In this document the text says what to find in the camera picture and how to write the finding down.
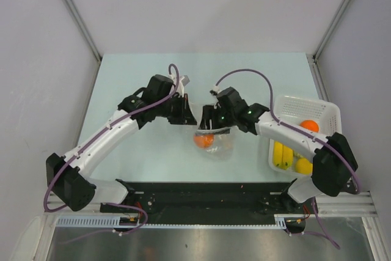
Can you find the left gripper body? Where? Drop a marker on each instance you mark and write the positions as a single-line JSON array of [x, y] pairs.
[[175, 111]]

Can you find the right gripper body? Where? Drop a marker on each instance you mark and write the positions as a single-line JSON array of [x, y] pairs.
[[222, 119]]

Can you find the clear zip top bag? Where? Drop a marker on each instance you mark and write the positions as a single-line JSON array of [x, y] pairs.
[[224, 142]]

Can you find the yellow fake banana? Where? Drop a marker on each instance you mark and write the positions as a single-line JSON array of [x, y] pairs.
[[282, 156]]

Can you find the orange fake fruit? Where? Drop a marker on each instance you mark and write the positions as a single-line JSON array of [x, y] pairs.
[[203, 141], [310, 125]]

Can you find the yellow fake bell pepper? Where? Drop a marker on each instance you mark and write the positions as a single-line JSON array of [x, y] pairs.
[[303, 166]]

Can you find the green fake cabbage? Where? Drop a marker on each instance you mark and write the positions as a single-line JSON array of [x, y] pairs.
[[296, 154]]

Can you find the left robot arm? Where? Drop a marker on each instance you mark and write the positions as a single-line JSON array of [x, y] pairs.
[[68, 176]]

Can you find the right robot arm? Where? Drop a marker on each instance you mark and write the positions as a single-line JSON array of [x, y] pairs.
[[334, 164]]

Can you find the white perforated plastic basket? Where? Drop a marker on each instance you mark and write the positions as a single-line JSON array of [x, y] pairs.
[[292, 111]]

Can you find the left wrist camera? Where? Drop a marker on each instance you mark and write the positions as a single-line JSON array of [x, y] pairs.
[[183, 81]]

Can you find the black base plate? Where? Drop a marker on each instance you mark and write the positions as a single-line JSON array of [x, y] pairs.
[[202, 201]]

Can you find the right aluminium frame post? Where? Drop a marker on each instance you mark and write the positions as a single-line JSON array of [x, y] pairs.
[[335, 21]]

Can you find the aluminium frame post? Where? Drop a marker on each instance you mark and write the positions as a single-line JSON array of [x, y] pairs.
[[335, 21], [78, 20]]

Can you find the white slotted cable duct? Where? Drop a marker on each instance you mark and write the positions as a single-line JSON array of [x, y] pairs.
[[130, 222]]

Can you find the left aluminium frame post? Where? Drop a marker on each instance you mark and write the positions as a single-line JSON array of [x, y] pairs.
[[78, 20]]

